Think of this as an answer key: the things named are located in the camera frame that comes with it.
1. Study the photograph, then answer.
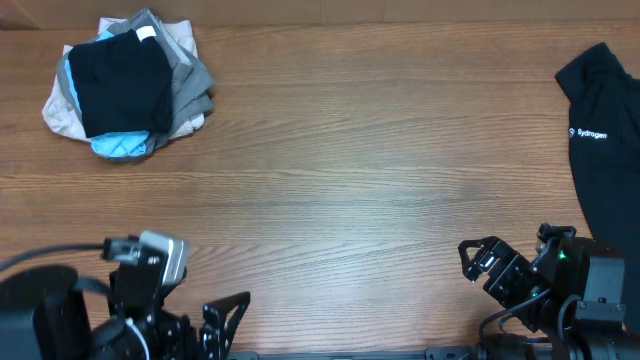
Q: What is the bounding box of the light blue folded shirt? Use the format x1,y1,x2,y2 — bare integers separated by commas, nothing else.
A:
57,52,150,158

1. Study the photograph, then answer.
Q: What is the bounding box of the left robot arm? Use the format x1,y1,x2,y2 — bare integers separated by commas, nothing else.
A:
1,265,251,360

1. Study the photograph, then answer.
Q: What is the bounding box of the grey folded garment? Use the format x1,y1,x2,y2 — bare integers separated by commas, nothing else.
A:
55,8,214,162

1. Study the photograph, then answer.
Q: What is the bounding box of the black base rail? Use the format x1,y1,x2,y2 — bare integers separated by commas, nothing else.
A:
228,346,552,360

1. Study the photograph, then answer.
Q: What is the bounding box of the beige folded garment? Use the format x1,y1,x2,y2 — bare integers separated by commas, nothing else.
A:
42,20,205,142

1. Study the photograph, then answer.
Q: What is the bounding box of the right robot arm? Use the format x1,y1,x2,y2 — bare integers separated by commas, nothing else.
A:
458,234,639,360

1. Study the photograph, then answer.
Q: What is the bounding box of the black shirt with white logo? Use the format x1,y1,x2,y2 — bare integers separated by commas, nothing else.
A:
555,43,639,333

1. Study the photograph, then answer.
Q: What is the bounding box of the black t-shirt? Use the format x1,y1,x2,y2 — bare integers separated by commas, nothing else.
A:
67,29,173,138

